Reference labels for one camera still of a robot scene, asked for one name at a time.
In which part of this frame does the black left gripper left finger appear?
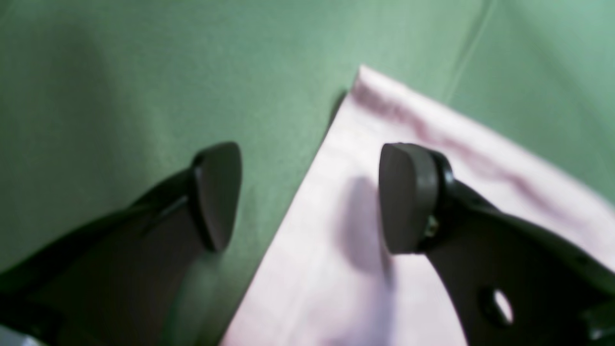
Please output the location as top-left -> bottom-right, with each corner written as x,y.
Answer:
0,142 -> 242,346

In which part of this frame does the green table cloth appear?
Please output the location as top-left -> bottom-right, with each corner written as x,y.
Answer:
1,0 -> 614,346

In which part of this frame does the pink t-shirt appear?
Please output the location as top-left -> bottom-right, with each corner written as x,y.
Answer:
220,65 -> 614,346

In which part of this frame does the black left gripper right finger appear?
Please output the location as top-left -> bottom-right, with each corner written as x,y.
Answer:
379,143 -> 614,346

